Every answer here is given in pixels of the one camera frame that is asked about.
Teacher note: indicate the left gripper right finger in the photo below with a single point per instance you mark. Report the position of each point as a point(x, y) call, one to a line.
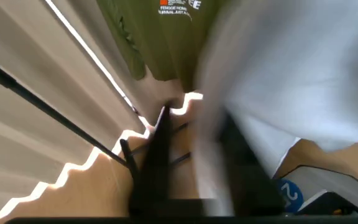
point(247, 180)

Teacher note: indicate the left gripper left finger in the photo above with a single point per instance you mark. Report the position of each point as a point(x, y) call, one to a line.
point(154, 174)

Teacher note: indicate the pale grey garment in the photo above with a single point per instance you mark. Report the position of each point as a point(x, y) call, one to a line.
point(291, 77)

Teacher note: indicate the green printed t-shirt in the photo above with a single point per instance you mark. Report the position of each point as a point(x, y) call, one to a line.
point(166, 46)

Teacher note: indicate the black clothes rack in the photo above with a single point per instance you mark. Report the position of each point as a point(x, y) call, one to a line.
point(42, 104)

